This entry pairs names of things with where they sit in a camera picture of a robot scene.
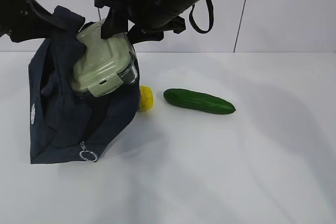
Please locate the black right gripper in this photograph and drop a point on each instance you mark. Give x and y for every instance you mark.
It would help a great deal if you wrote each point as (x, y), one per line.
(151, 18)

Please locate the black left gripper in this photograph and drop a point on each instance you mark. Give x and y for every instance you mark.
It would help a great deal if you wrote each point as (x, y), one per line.
(24, 20)

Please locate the green lidded glass container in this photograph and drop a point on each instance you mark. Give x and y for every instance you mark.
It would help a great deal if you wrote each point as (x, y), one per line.
(106, 65)

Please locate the yellow lemon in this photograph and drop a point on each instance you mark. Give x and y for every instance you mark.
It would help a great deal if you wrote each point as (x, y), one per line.
(146, 98)

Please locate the dark navy fabric bag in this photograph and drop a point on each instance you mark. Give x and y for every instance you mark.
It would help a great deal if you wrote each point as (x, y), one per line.
(65, 127)

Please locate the green cucumber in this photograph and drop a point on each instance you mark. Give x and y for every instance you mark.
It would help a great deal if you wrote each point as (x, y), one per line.
(198, 101)

